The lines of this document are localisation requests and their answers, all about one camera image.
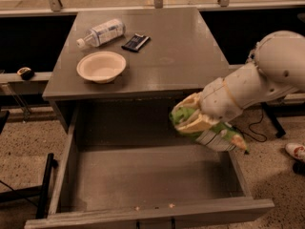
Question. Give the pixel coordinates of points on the dark blue snack bar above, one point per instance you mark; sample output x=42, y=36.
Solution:
x=136, y=43

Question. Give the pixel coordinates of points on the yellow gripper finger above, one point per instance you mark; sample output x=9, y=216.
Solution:
x=188, y=121
x=188, y=106

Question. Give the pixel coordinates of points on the clear plastic water bottle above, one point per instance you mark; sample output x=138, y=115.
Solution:
x=102, y=34

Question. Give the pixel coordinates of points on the green rice chip bag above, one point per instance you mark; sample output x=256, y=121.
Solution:
x=221, y=137

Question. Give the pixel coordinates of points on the white red sneaker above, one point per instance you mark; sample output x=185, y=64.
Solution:
x=296, y=150

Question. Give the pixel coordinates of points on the black metal stand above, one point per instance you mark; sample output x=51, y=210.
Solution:
x=36, y=195

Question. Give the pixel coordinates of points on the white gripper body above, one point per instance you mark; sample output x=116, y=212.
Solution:
x=216, y=101

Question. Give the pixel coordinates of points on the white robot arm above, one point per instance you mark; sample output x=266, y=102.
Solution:
x=275, y=68

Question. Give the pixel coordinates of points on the grey cabinet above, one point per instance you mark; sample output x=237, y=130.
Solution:
x=181, y=55

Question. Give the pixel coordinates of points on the white paper bowl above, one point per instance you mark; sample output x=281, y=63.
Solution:
x=101, y=67

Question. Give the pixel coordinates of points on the open grey top drawer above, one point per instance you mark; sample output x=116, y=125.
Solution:
x=125, y=167

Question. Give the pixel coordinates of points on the yellow black tape measure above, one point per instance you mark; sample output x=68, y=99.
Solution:
x=25, y=73

